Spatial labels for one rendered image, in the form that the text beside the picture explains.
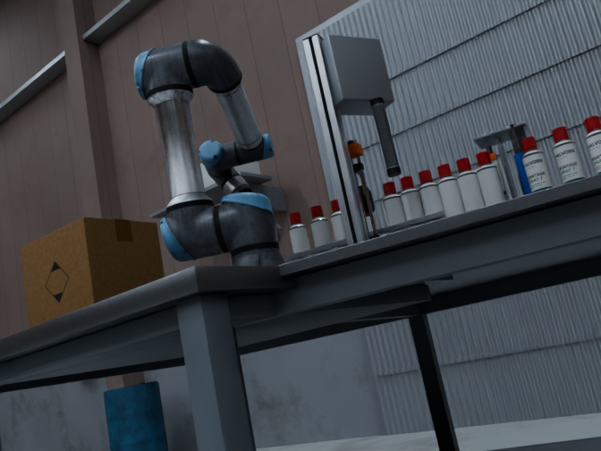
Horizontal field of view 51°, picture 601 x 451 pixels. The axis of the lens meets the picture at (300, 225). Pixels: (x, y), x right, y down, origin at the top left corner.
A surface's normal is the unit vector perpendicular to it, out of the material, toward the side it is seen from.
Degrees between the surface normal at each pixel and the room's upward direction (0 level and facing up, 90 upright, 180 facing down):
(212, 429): 90
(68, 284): 90
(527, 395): 90
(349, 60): 90
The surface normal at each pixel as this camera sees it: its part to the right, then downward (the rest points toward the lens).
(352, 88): 0.45, -0.28
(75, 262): -0.59, -0.06
